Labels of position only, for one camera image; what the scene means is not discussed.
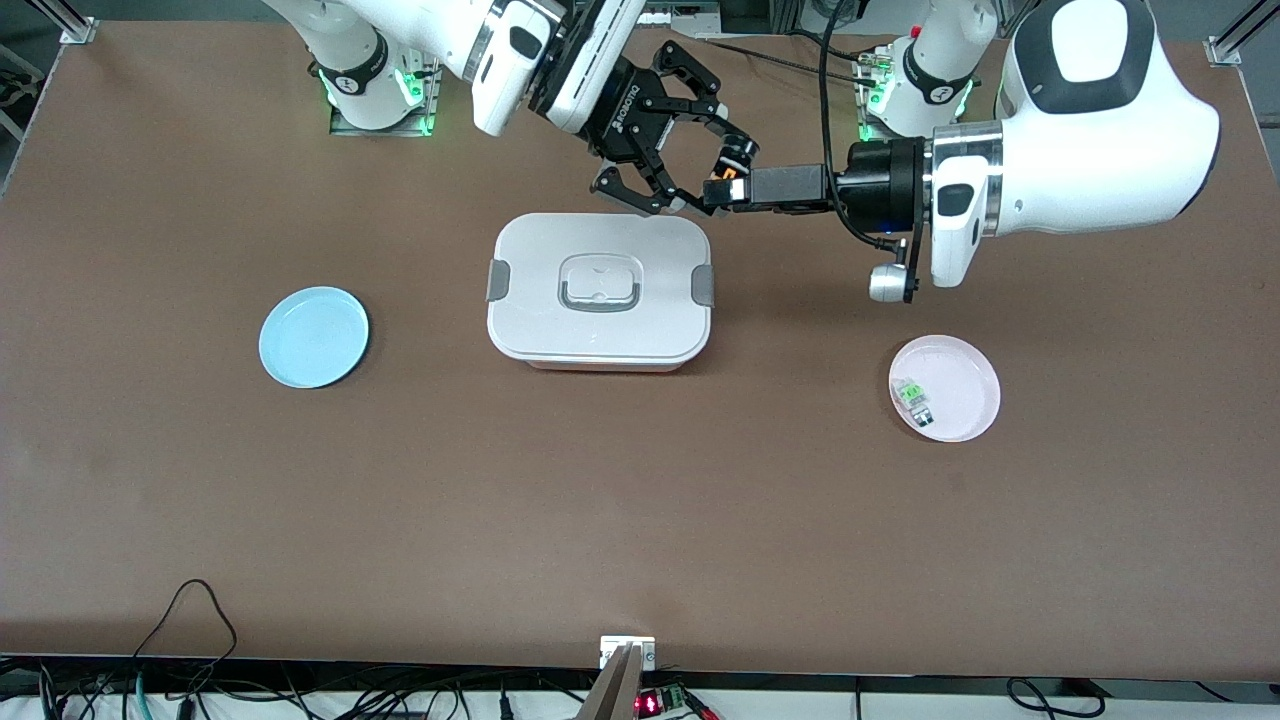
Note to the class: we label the pink plate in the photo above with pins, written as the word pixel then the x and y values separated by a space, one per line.
pixel 958 385

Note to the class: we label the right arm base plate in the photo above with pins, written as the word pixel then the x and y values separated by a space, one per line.
pixel 436 95

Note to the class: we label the white camera bracket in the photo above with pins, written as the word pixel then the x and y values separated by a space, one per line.
pixel 614 648

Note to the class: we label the green switch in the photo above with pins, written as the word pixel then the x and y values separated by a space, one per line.
pixel 914 400

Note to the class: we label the red display circuit board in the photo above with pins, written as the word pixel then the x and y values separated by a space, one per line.
pixel 660 703

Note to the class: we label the light blue plate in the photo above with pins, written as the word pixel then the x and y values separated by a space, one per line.
pixel 313 337

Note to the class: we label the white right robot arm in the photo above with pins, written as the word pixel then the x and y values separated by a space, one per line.
pixel 440 30

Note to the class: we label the aluminium camera post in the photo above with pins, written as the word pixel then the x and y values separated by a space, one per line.
pixel 612 695

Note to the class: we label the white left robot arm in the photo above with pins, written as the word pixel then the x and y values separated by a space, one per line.
pixel 1090 140

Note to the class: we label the white lidded lunch box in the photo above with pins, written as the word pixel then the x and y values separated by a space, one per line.
pixel 598 290

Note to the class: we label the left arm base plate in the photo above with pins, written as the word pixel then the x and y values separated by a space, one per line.
pixel 870 130

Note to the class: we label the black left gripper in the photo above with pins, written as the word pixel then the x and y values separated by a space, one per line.
pixel 872 172

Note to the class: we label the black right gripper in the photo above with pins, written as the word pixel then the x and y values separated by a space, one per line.
pixel 628 118

